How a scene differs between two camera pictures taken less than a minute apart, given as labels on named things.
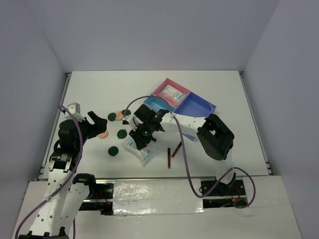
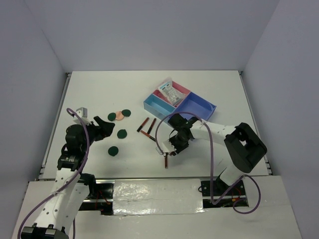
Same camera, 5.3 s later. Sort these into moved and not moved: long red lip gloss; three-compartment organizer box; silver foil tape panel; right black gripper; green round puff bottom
Moved: right black gripper; long red lip gloss
Not moved: three-compartment organizer box; green round puff bottom; silver foil tape panel
